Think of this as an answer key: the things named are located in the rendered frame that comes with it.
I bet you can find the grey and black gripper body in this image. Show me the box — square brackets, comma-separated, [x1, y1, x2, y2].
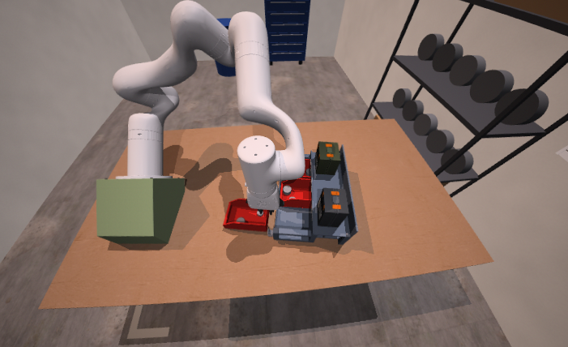
[246, 184, 280, 210]

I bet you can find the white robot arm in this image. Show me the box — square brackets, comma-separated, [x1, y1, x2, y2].
[113, 0, 305, 198]

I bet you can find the red open-front bin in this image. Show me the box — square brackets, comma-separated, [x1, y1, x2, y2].
[301, 159, 311, 179]
[280, 178, 311, 208]
[224, 199, 269, 232]

